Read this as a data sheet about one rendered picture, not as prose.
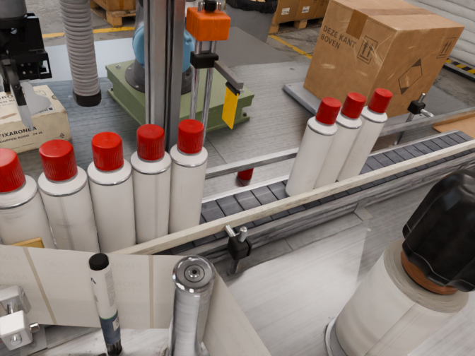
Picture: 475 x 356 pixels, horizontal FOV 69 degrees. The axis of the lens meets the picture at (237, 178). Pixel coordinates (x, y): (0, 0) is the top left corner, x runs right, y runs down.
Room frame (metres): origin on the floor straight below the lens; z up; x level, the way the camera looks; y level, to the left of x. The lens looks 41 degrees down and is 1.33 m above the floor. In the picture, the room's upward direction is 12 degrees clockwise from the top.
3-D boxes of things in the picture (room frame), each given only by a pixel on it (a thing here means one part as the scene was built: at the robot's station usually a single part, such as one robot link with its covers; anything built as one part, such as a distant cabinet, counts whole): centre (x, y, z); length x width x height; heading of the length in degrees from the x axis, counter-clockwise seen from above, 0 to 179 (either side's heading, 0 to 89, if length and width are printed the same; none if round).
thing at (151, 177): (0.34, 0.11, 0.98); 0.05 x 0.05 x 0.20
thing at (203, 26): (0.44, 0.06, 1.05); 0.10 x 0.04 x 0.33; 37
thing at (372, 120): (0.60, -0.22, 0.98); 0.05 x 0.05 x 0.20
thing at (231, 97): (0.42, 0.03, 1.09); 0.03 x 0.01 x 0.06; 37
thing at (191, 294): (0.17, 0.02, 0.97); 0.05 x 0.05 x 0.19
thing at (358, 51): (1.07, -0.34, 0.99); 0.30 x 0.24 x 0.27; 129
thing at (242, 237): (0.34, -0.03, 0.89); 0.03 x 0.03 x 0.12; 37
